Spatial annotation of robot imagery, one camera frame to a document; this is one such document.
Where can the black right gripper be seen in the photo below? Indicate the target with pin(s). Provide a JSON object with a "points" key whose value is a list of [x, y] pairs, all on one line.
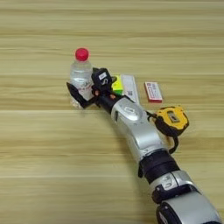
{"points": [[106, 99]]}

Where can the clear water bottle red cap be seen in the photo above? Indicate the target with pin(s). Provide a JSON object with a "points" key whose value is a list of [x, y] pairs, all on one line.
{"points": [[80, 77]]}

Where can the yellow green red puzzle cube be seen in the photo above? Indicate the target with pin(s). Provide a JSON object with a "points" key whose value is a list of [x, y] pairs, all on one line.
{"points": [[118, 86]]}

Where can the long white box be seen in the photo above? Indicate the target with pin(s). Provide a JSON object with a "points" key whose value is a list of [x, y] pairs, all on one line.
{"points": [[130, 87]]}

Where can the red and white card box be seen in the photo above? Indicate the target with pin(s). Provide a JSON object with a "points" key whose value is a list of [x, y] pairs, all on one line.
{"points": [[153, 92]]}

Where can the yellow black tape measure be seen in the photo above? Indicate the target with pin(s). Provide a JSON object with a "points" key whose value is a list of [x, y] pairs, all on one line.
{"points": [[172, 120]]}

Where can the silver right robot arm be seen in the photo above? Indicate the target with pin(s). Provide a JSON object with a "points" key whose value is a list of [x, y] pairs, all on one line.
{"points": [[151, 145]]}

